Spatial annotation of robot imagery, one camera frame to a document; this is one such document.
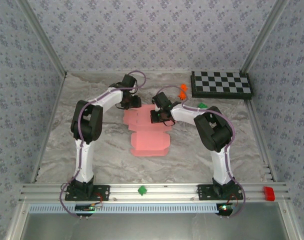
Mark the pink paper box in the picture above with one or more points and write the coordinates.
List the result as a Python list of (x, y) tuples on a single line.
[(149, 142)]

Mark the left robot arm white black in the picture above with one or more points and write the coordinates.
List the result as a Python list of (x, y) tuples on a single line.
[(83, 160)]

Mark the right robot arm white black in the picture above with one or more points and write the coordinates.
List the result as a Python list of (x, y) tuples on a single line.
[(222, 165)]

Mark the orange plastic toy piece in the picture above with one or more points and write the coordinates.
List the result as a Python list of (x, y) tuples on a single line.
[(184, 87)]

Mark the green toy brick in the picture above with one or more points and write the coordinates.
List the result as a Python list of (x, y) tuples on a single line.
[(202, 106)]

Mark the black white checkerboard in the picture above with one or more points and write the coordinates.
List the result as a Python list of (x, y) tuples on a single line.
[(222, 83)]

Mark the green plastic clip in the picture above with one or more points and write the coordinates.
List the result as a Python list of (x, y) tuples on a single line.
[(142, 190)]

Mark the grey metal panel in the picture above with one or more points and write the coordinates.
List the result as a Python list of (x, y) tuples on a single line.
[(152, 227)]

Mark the red plastic block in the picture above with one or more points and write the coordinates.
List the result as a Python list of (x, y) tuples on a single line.
[(269, 193)]

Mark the aluminium table edge rail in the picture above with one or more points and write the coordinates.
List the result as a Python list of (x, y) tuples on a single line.
[(263, 150), (37, 175), (154, 71)]

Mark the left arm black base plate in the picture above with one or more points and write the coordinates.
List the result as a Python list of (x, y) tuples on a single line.
[(104, 192)]

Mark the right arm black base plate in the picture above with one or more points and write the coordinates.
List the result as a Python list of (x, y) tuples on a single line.
[(204, 192)]

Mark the aluminium frame post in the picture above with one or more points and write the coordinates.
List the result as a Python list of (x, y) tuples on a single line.
[(43, 37), (263, 37)]

